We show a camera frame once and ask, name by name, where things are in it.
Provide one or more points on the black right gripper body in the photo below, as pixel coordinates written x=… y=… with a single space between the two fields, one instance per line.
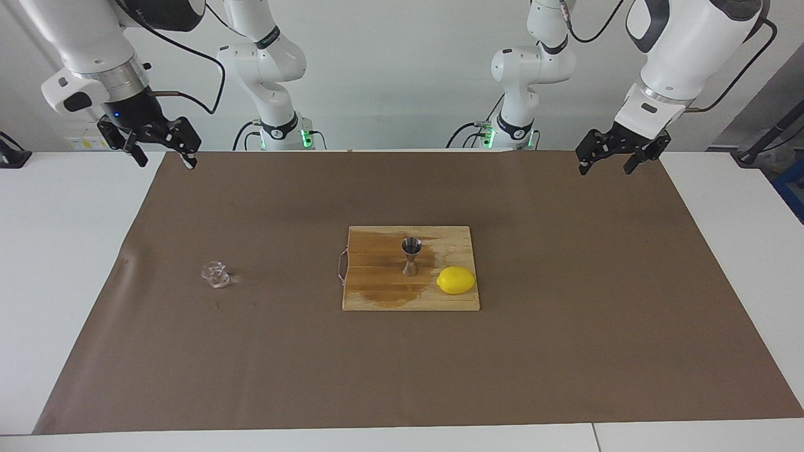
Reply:
x=135 y=112

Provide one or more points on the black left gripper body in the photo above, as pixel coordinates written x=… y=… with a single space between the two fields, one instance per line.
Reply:
x=634 y=137

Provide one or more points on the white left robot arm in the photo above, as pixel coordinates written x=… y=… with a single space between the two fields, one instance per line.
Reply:
x=684 y=50

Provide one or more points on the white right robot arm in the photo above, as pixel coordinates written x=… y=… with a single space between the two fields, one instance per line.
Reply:
x=81 y=37

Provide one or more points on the brown paper table mat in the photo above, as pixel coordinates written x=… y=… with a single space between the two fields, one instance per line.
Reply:
x=251 y=364

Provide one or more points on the yellow lemon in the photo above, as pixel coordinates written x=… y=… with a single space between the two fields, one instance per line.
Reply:
x=456 y=280

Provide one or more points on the black clamp mount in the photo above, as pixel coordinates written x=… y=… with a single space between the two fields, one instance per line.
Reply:
x=12 y=157

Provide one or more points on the blue crate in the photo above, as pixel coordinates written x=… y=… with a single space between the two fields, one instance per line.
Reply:
x=794 y=188

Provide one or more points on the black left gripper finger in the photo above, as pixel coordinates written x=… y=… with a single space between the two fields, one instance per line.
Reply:
x=650 y=154
x=597 y=145

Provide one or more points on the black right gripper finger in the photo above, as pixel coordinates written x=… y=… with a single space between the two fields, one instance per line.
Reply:
x=183 y=137
x=118 y=135

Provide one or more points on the small clear glass beaker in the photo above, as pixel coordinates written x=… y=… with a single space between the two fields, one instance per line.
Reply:
x=215 y=275

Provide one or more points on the white wall socket box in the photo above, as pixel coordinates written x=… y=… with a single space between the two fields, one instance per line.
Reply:
x=85 y=143

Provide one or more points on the wooden cutting board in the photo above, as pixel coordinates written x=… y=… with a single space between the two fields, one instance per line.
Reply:
x=377 y=295

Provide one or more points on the steel double jigger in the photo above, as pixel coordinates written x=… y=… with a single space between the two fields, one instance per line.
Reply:
x=410 y=269

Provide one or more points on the black tripod stand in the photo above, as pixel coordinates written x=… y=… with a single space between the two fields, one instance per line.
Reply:
x=769 y=135

